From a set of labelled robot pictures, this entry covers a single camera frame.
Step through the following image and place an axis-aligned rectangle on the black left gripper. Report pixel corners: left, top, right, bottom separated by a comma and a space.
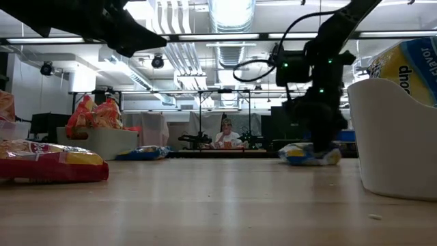
51, 0, 168, 58

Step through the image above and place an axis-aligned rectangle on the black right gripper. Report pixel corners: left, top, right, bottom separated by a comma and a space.
290, 85, 348, 153

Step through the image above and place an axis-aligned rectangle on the blue yellow Maruchan noodle pack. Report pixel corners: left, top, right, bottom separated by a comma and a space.
367, 36, 437, 107
278, 142, 342, 167
115, 146, 171, 161

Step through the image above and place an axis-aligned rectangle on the red Maruchan beef noodle pack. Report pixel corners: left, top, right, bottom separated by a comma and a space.
0, 90, 16, 123
0, 139, 110, 184

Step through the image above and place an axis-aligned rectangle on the blue storage bin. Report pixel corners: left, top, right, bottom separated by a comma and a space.
336, 129, 356, 142

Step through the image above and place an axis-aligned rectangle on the black ceiling spotlight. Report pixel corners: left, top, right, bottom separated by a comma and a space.
40, 60, 55, 77
151, 53, 165, 70

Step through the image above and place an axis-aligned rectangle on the large black monitor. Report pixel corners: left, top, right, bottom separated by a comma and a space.
261, 106, 296, 151

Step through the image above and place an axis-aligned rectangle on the white plastic bin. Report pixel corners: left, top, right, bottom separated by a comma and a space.
347, 77, 437, 202

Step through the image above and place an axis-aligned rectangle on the white hanging cloth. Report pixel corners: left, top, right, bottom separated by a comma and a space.
121, 111, 170, 148

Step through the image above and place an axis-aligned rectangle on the person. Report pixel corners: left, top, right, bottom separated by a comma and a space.
214, 118, 244, 150

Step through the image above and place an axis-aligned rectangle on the light grey plastic bin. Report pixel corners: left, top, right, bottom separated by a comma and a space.
57, 126, 139, 161

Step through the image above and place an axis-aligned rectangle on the black horizontal rig beam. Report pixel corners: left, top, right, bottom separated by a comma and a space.
0, 31, 437, 44

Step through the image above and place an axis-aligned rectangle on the wide black monitor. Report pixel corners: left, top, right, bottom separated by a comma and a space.
29, 112, 72, 143

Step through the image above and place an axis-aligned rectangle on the clear plastic bin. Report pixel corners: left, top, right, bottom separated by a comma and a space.
0, 119, 31, 143

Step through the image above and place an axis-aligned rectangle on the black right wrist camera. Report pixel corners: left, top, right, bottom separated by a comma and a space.
275, 50, 312, 87

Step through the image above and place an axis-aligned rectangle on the black aluminium table frame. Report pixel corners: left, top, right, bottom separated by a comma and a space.
169, 149, 359, 159

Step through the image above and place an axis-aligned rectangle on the silver ventilation duct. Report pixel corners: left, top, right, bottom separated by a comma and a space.
208, 0, 257, 69

